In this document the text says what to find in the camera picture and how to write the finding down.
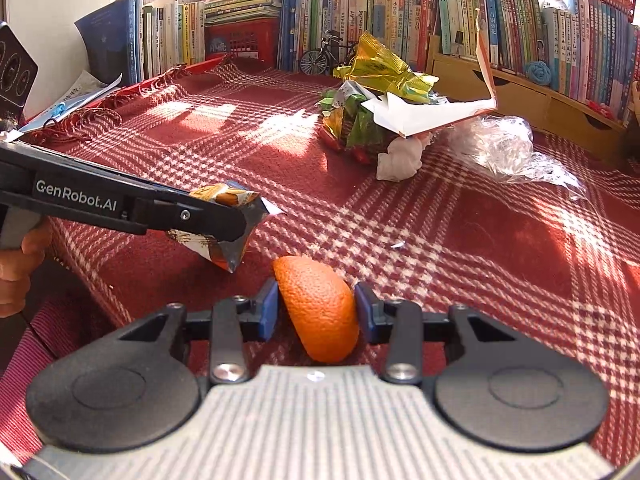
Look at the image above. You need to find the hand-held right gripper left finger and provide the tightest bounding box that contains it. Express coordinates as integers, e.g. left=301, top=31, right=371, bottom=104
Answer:
left=117, top=279, right=280, bottom=385

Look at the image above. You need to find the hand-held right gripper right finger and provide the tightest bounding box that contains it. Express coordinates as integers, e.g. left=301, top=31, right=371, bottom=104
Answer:
left=354, top=282, right=523, bottom=385

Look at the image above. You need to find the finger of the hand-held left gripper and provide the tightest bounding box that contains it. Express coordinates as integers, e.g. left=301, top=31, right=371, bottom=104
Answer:
left=132, top=193, right=249, bottom=242

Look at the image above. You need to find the orange peel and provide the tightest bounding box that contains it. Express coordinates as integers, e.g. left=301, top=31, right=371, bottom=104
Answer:
left=272, top=255, right=360, bottom=365

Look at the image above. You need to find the orange silver snack wrapper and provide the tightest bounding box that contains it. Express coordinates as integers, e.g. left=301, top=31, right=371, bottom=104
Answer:
left=167, top=180, right=283, bottom=273

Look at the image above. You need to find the white tissue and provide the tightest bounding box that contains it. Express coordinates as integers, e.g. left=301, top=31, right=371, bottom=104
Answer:
left=376, top=135, right=436, bottom=182

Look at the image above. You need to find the green yellow snack wrapper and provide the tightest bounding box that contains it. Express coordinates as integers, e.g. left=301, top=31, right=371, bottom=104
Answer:
left=317, top=82, right=401, bottom=163

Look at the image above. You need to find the clear plastic bag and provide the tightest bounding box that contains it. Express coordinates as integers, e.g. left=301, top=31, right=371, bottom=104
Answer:
left=447, top=114, right=588, bottom=201

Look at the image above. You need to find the gold foil snack wrapper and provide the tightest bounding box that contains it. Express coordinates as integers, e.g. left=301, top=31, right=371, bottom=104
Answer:
left=332, top=30, right=441, bottom=106

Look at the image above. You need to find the person's left hand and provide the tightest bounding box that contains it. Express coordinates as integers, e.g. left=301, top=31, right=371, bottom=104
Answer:
left=0, top=220, right=53, bottom=318

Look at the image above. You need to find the red plaid blanket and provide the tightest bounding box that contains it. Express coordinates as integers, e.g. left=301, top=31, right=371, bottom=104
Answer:
left=0, top=55, right=640, bottom=466

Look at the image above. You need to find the white printed paper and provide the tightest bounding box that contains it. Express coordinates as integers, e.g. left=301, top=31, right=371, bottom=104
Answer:
left=20, top=71, right=123, bottom=133

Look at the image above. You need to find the black flat device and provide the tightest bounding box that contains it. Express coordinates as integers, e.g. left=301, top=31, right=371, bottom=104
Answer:
left=0, top=22, right=40, bottom=111

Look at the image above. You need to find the blue leaning book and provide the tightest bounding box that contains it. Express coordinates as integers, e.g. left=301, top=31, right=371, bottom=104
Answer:
left=75, top=0, right=143, bottom=86

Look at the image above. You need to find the row of upright books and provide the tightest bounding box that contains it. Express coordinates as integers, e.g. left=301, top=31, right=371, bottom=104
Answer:
left=279, top=0, right=438, bottom=73
left=434, top=0, right=640, bottom=123
left=141, top=1, right=207, bottom=81

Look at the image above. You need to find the red plastic crate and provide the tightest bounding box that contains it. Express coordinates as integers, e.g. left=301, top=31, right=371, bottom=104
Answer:
left=204, top=16, right=282, bottom=66

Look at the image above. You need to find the miniature black bicycle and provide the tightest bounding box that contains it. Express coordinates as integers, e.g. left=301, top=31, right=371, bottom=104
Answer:
left=299, top=30, right=361, bottom=77

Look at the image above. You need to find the silver printed wrapper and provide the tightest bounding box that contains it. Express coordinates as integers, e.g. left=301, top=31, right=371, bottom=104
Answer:
left=335, top=80, right=371, bottom=111

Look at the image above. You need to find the torn white orange carton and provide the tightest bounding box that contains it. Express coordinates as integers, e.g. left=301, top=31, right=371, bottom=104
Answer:
left=360, top=7, right=499, bottom=138

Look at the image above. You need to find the stack of flat books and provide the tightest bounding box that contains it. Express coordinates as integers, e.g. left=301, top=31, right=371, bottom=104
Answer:
left=202, top=0, right=285, bottom=25

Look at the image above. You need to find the wooden drawer organizer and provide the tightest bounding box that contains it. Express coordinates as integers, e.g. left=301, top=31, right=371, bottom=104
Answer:
left=427, top=35, right=633, bottom=133

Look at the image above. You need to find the blue knitted ornament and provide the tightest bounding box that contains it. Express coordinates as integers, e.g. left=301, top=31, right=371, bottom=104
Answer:
left=525, top=60, right=553, bottom=86

